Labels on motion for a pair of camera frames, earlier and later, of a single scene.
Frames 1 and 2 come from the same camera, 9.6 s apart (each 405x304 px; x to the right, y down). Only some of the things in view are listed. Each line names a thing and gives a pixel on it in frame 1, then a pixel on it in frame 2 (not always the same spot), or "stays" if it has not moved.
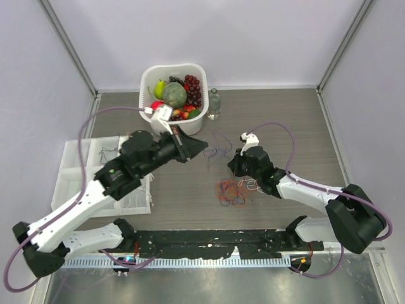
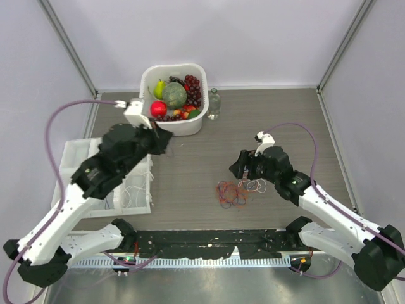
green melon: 174,94 stays
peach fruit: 183,112 stays
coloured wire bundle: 231,192 stays
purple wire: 222,145 to 107,204
